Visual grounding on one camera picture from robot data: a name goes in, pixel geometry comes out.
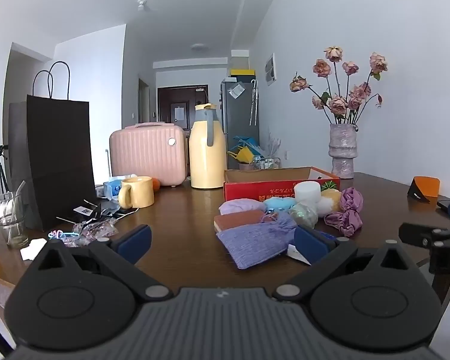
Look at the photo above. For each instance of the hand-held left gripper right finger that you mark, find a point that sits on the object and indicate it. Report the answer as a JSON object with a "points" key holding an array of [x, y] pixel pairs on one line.
{"points": [[311, 248]]}

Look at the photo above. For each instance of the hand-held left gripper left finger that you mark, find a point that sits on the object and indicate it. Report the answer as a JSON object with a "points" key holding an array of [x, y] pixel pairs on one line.
{"points": [[135, 240]]}

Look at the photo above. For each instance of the iridescent sheer cloth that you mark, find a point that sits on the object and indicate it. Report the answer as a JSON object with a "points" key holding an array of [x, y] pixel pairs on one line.
{"points": [[303, 214]]}

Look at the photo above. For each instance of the white fluffy cloth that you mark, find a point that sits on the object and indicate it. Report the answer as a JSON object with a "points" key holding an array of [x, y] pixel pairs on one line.
{"points": [[323, 207]]}

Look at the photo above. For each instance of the purple fabric scrunchie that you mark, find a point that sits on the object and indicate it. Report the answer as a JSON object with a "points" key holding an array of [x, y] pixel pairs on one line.
{"points": [[347, 210]]}

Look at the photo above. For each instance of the light blue fluffy cloth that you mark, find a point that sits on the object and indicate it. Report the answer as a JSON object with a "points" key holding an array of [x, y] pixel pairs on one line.
{"points": [[279, 203]]}

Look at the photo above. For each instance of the white foam cylinder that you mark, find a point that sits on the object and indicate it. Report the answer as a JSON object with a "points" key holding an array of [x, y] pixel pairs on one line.
{"points": [[307, 193]]}

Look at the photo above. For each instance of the yellow fluffy cloth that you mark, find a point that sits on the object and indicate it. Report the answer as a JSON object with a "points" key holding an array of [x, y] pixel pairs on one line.
{"points": [[332, 197]]}

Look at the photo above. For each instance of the purple knit pouch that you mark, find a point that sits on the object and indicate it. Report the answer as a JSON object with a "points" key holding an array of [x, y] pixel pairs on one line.
{"points": [[255, 242]]}

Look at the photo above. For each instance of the red cardboard box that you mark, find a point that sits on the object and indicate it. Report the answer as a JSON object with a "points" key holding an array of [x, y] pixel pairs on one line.
{"points": [[258, 191]]}

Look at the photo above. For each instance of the lavender fluffy towel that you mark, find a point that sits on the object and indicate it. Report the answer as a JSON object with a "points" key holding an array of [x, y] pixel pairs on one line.
{"points": [[240, 206]]}

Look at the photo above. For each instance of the white paper slip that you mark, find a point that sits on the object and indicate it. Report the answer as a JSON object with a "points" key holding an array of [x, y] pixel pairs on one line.
{"points": [[298, 255]]}

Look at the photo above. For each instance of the black smartphone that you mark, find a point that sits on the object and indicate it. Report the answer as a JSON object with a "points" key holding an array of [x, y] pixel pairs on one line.
{"points": [[443, 204]]}

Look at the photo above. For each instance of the glittery plastic packets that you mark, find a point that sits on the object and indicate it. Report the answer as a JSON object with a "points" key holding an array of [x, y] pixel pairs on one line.
{"points": [[93, 230]]}

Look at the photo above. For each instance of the orange black card holder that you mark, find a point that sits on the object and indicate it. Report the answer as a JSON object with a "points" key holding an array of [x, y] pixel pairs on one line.
{"points": [[427, 185]]}

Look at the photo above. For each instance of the yellow mug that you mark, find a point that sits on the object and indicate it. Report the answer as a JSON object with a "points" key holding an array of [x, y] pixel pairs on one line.
{"points": [[138, 193]]}

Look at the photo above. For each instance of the blue white tissue pack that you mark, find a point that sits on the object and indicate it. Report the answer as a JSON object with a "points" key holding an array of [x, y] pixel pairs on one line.
{"points": [[112, 187]]}

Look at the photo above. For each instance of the orange fruit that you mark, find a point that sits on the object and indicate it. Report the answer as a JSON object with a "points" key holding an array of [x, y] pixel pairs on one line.
{"points": [[156, 184]]}

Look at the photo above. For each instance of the pink hard-shell suitcase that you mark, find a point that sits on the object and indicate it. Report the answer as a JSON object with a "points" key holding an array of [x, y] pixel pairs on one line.
{"points": [[146, 153]]}

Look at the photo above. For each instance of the metal rack with bottles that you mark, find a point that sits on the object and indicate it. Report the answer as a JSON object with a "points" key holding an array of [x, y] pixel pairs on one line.
{"points": [[268, 163]]}

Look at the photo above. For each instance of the white paper sheet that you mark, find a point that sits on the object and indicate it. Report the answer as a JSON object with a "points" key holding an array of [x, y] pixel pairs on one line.
{"points": [[33, 249]]}

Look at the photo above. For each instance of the lilac ceramic vase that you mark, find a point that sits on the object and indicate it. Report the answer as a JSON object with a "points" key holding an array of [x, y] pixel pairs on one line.
{"points": [[343, 150]]}

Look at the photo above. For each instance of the pink pot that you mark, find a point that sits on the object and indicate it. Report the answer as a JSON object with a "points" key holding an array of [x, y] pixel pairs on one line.
{"points": [[246, 166]]}

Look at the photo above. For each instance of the yellow thermos jug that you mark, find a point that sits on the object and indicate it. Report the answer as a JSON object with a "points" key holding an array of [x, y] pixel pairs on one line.
{"points": [[206, 157]]}

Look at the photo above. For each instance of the pale dried stems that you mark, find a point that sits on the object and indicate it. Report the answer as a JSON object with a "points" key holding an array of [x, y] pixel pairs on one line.
{"points": [[273, 144]]}

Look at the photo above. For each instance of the black paper bag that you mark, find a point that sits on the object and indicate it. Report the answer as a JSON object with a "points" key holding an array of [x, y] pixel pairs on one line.
{"points": [[56, 157]]}

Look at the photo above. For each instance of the yellow plastic item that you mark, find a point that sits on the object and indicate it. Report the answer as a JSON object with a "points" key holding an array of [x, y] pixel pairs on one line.
{"points": [[240, 155]]}

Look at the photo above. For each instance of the metal straw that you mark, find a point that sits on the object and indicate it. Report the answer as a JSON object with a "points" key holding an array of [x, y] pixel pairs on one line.
{"points": [[20, 191]]}

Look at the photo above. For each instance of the clear drinking glass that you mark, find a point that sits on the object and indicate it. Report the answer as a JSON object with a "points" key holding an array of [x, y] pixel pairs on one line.
{"points": [[7, 217]]}

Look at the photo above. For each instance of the white paper on door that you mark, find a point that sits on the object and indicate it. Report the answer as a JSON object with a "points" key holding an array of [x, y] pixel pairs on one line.
{"points": [[179, 114]]}

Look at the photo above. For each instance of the grey interior door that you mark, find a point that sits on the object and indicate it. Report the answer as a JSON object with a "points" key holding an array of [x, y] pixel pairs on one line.
{"points": [[143, 101]]}

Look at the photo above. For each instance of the dark brown entrance door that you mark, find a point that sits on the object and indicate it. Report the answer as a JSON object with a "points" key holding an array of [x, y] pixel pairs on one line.
{"points": [[168, 105]]}

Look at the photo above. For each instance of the grey refrigerator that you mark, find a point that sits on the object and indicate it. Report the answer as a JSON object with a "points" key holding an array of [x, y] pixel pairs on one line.
{"points": [[240, 120]]}

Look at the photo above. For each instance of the dried pink roses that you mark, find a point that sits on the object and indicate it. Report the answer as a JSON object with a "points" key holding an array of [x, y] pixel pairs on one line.
{"points": [[337, 103]]}

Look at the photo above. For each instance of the clear umbrella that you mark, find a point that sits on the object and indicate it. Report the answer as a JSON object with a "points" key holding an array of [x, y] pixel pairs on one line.
{"points": [[253, 105]]}

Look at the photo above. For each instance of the paper tag on refrigerator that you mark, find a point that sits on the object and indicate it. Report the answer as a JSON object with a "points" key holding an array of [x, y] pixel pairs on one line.
{"points": [[236, 92]]}

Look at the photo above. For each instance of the yellow box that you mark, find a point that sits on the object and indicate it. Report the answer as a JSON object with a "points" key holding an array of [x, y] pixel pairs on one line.
{"points": [[242, 72]]}

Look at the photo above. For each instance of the round ceiling light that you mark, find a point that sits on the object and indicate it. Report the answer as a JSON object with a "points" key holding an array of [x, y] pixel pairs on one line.
{"points": [[199, 46]]}

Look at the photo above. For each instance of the white ceiling fixture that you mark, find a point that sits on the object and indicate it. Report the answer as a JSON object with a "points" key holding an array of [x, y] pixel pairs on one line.
{"points": [[142, 4]]}

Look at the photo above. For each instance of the blue plastic frame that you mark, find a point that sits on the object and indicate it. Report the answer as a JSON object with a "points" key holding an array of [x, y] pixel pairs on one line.
{"points": [[247, 143]]}

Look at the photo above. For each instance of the white wall panel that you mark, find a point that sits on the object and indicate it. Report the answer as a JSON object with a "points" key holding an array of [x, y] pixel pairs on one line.
{"points": [[270, 69]]}

